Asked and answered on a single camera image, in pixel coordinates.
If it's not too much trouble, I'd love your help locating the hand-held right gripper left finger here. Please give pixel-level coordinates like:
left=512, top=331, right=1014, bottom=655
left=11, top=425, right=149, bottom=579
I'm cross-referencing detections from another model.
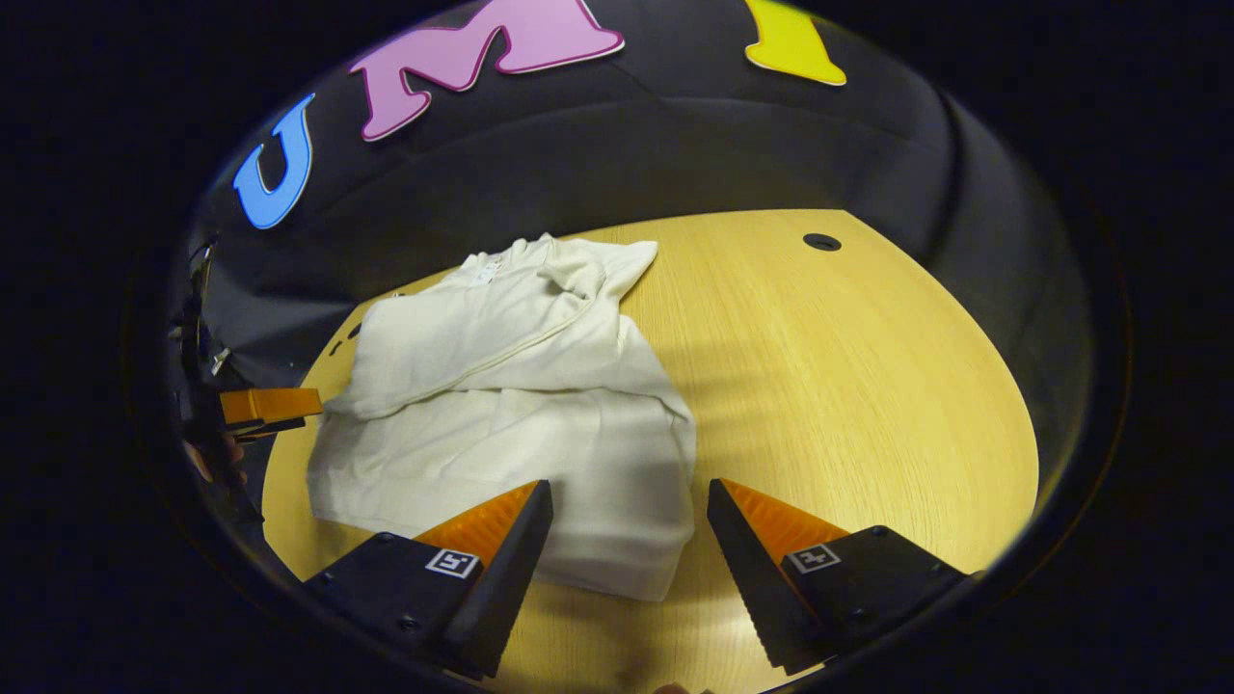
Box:
left=301, top=479, right=555, bottom=681

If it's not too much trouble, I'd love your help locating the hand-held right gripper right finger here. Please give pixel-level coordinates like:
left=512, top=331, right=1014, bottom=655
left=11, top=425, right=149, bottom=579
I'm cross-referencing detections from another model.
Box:
left=707, top=478, right=970, bottom=676

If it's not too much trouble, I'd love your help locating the white sweatshirt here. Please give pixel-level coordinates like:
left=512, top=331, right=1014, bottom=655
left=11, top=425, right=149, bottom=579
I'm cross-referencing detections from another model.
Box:
left=307, top=232, right=698, bottom=603

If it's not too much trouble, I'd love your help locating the black backdrop cloth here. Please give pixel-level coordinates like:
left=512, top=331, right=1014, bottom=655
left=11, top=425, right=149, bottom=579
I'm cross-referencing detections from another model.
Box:
left=183, top=0, right=1100, bottom=483

